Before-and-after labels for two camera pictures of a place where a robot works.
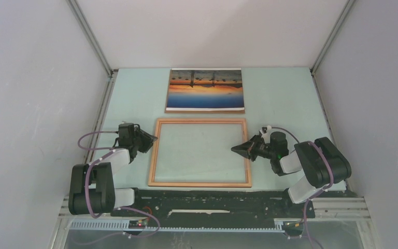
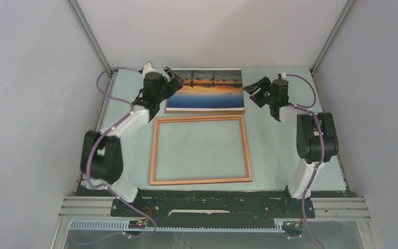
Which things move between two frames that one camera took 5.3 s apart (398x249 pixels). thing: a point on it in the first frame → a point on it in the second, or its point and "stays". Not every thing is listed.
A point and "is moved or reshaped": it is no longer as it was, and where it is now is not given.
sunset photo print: [208, 89] stays
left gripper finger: [143, 148] → [174, 85]
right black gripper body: [264, 150] → [272, 99]
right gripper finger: [247, 146] → [264, 82]
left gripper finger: [145, 139] → [168, 70]
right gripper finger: [242, 149] → [258, 99]
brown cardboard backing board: [232, 111] stays
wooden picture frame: [198, 121] is moved or reshaped
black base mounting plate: [219, 204] stays
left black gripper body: [134, 140] → [160, 95]
